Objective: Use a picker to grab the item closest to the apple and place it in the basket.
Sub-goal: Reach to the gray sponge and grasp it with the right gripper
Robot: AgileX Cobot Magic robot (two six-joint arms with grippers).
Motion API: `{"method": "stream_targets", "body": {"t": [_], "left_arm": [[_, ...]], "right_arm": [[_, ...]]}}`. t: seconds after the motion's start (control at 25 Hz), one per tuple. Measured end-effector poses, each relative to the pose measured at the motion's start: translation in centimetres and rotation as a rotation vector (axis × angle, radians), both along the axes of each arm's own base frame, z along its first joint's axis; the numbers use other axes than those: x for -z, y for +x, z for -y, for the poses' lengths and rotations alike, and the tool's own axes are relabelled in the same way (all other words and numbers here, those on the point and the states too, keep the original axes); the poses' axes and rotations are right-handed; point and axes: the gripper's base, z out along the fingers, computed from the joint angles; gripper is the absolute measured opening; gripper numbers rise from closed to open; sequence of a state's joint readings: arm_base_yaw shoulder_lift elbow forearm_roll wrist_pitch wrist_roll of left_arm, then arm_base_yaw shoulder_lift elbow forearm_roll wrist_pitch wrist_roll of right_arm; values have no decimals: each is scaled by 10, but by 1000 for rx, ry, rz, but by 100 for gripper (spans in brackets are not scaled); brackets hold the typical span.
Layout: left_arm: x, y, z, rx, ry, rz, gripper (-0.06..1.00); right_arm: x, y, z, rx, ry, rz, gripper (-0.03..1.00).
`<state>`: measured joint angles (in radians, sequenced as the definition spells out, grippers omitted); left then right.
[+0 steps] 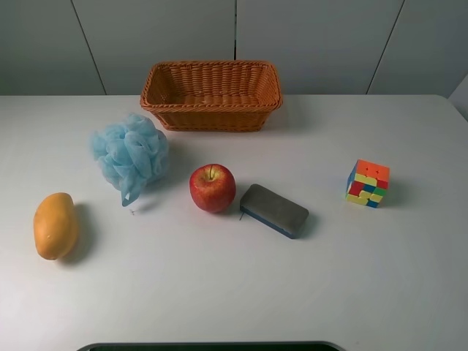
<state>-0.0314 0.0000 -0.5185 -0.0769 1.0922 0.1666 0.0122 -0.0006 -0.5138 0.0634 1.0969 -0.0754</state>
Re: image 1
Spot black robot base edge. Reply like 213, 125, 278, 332
80, 341, 344, 351

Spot red apple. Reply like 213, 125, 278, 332
189, 164, 236, 214

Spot brown wicker basket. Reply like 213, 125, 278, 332
140, 60, 283, 132

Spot grey blue whiteboard eraser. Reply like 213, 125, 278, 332
240, 184, 309, 239

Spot light blue bath loofah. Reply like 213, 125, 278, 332
91, 113, 169, 207

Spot colourful puzzle cube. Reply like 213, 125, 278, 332
345, 159, 390, 208

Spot yellow mango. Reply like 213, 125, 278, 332
33, 192, 79, 260

